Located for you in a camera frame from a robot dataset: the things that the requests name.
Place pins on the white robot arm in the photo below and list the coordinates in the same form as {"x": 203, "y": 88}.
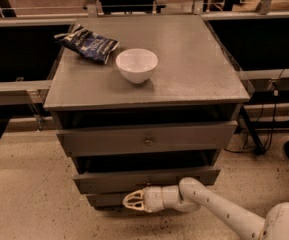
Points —
{"x": 189, "y": 195}

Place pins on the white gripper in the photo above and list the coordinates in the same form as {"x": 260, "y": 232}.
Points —
{"x": 153, "y": 199}

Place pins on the grey wooden drawer cabinet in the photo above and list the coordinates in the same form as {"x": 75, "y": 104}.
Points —
{"x": 193, "y": 82}

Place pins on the grey top drawer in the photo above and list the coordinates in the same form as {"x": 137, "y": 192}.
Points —
{"x": 135, "y": 139}

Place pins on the white ceramic bowl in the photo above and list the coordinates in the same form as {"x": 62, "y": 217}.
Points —
{"x": 136, "y": 65}

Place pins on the grey bottom drawer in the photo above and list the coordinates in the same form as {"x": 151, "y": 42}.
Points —
{"x": 106, "y": 199}

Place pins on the dark blue chip bag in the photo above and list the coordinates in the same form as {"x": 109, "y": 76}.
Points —
{"x": 88, "y": 44}

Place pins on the grey drawer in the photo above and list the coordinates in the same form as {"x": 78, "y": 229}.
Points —
{"x": 135, "y": 139}
{"x": 106, "y": 199}
{"x": 129, "y": 181}

